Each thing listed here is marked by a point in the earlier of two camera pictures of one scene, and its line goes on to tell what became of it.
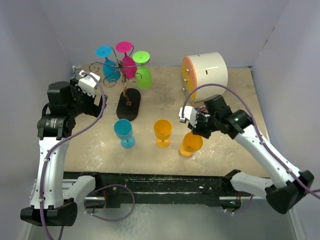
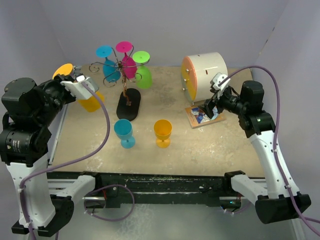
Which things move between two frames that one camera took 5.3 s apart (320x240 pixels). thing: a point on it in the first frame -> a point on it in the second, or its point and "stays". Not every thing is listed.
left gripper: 93,109 -> 57,81
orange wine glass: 163,129 stays
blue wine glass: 111,70 stays
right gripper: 198,129 -> 208,104
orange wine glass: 191,143 -> 90,104
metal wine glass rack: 128,104 stays
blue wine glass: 123,128 stays
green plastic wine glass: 146,81 stays
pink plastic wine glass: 129,65 stays
